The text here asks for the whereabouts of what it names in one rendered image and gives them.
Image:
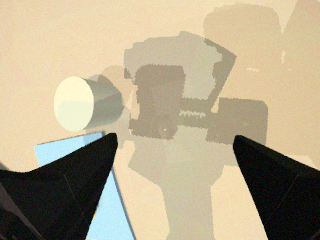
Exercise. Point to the light blue flat slab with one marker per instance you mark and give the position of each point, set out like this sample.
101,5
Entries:
111,220

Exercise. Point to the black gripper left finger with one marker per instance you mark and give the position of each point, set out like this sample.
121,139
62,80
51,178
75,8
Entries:
57,201

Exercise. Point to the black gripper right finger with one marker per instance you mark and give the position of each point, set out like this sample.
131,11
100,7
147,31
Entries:
286,192

